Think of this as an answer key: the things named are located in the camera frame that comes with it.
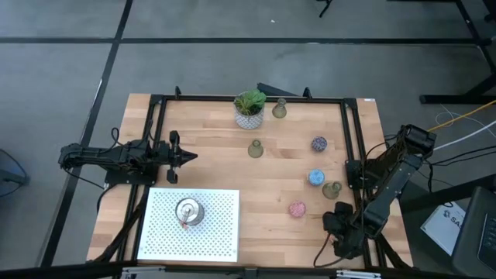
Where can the white perforated metal shelf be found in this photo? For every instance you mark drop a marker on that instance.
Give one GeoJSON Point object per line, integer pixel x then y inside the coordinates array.
{"type": "Point", "coordinates": [217, 240]}

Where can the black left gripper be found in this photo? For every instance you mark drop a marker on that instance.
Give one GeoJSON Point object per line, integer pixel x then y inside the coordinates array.
{"type": "Point", "coordinates": [173, 157]}

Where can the black desk frame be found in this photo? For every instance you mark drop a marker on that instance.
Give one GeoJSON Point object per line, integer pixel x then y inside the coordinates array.
{"type": "Point", "coordinates": [445, 99]}

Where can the green ribbed glass candle holder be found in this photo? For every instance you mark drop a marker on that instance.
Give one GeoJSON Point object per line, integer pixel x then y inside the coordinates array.
{"type": "Point", "coordinates": [279, 111]}
{"type": "Point", "coordinates": [331, 190]}
{"type": "Point", "coordinates": [255, 150]}

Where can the plant in triangle-patterned pot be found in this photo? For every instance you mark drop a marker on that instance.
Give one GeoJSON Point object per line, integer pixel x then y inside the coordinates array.
{"type": "Point", "coordinates": [249, 116]}

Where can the white printed paper box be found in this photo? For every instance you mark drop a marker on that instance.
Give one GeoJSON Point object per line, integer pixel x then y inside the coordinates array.
{"type": "Point", "coordinates": [441, 228]}

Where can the black table beam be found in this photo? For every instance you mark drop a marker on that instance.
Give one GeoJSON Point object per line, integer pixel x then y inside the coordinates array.
{"type": "Point", "coordinates": [445, 194]}

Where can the clear glass jar candle holder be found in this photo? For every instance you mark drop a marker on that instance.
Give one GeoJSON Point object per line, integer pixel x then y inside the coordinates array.
{"type": "Point", "coordinates": [190, 211]}

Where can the grey chair base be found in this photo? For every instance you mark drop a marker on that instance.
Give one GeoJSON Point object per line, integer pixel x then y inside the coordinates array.
{"type": "Point", "coordinates": [11, 178]}

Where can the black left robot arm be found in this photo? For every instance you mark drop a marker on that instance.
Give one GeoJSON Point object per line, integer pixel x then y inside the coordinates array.
{"type": "Point", "coordinates": [97, 157]}

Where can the black tripod leg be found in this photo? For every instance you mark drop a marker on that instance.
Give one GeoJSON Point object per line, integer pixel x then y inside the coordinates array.
{"type": "Point", "coordinates": [325, 7]}

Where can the blue patterned round tin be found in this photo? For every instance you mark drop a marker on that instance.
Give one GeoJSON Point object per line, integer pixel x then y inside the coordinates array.
{"type": "Point", "coordinates": [316, 177]}

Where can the pink patterned round tin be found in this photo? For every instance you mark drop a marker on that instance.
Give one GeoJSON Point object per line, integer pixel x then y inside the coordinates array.
{"type": "Point", "coordinates": [297, 209]}

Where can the black crossbar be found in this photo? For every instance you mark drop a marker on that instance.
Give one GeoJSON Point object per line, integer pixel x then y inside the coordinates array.
{"type": "Point", "coordinates": [77, 269]}

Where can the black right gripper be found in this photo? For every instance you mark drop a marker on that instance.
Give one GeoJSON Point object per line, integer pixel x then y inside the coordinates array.
{"type": "Point", "coordinates": [346, 232]}

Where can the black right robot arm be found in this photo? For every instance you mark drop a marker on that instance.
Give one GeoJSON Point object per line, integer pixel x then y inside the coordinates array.
{"type": "Point", "coordinates": [391, 186]}

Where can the purple patterned round tin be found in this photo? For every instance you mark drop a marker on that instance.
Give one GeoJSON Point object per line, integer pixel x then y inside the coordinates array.
{"type": "Point", "coordinates": [319, 143]}

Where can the black aluminium table frame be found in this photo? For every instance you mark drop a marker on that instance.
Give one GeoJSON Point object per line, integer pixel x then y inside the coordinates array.
{"type": "Point", "coordinates": [201, 98]}

